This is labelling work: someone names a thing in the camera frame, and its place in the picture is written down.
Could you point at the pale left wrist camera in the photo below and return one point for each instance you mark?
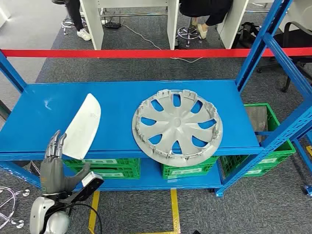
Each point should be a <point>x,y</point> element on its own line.
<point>91,178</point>

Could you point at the chrome stanchion post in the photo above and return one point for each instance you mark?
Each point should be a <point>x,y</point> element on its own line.
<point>4,111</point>

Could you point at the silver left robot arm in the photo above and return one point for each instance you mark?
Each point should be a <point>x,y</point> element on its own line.
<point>40,211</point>

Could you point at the white desk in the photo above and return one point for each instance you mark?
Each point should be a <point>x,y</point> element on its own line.
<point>231,25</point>
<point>94,25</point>

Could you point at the red barrier tape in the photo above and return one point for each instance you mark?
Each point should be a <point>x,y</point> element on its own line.
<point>122,53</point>

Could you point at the white plastic cover part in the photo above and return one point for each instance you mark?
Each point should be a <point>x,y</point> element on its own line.
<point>82,129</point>

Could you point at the black power strip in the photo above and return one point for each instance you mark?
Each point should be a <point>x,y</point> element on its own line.
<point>112,25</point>

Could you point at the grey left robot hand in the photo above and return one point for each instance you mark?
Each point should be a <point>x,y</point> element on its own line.
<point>52,176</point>

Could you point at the grey wheel hubcap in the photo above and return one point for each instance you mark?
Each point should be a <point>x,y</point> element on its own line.
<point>177,124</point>

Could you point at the chrome swivel chair base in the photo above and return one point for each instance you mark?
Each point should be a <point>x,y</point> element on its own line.
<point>66,23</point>
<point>189,32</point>

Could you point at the green plastic crate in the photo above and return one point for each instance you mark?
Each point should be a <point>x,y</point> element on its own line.
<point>209,163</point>
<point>280,148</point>
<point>268,171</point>
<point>126,163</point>
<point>129,175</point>
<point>168,174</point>

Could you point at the black left camera bracket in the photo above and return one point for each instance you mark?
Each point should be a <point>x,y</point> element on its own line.
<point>84,193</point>

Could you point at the person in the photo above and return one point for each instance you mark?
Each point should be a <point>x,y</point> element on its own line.
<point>209,9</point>
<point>75,16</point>

